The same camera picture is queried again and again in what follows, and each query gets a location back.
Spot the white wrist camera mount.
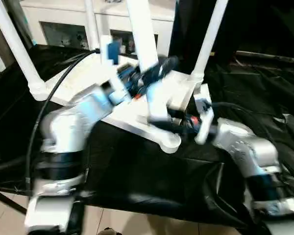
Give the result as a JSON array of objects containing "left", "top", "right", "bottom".
[
  {"left": 98, "top": 35, "right": 133, "bottom": 105},
  {"left": 194, "top": 84, "right": 216, "bottom": 145}
]

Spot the black metal stand bar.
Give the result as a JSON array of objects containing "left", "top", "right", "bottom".
[{"left": 0, "top": 189, "right": 28, "bottom": 216}]

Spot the black work mat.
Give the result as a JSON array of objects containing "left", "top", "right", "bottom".
[{"left": 0, "top": 44, "right": 294, "bottom": 232}]

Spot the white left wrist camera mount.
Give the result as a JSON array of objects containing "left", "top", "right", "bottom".
[{"left": 98, "top": 35, "right": 133, "bottom": 105}]

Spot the grey curtain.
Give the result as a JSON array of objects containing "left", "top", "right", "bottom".
[{"left": 0, "top": 0, "right": 36, "bottom": 74}]

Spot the white glass-door cabinet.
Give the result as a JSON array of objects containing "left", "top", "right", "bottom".
[{"left": 21, "top": 0, "right": 175, "bottom": 54}]

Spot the white plastic table top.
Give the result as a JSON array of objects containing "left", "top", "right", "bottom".
[{"left": 28, "top": 47, "right": 211, "bottom": 154}]

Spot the black cabinet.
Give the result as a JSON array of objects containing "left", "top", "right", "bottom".
[{"left": 172, "top": 0, "right": 294, "bottom": 59}]

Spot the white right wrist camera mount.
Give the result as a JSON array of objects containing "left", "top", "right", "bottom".
[{"left": 194, "top": 84, "right": 216, "bottom": 145}]

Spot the white plastic table leg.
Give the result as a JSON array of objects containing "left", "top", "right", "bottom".
[
  {"left": 125, "top": 0, "right": 170, "bottom": 123},
  {"left": 84, "top": 0, "right": 100, "bottom": 50},
  {"left": 189, "top": 0, "right": 230, "bottom": 84},
  {"left": 0, "top": 0, "right": 48, "bottom": 101}
]

